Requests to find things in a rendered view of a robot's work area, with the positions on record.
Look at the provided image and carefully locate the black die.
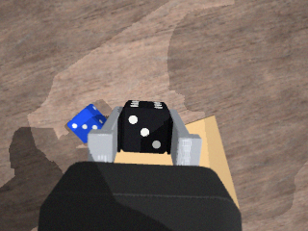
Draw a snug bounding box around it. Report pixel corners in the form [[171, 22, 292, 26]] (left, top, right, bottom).
[[121, 100, 170, 154]]

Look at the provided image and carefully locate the tan flat mat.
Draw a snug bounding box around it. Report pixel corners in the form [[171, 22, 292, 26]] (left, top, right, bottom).
[[115, 115, 239, 209]]

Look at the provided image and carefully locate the blue die with white pips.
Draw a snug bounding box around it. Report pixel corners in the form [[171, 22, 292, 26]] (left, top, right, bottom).
[[67, 104, 107, 143]]

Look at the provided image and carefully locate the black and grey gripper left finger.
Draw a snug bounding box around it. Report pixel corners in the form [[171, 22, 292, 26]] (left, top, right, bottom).
[[88, 106, 123, 163]]

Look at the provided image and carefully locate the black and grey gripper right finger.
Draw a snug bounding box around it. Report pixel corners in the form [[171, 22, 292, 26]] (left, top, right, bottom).
[[167, 109, 202, 166]]

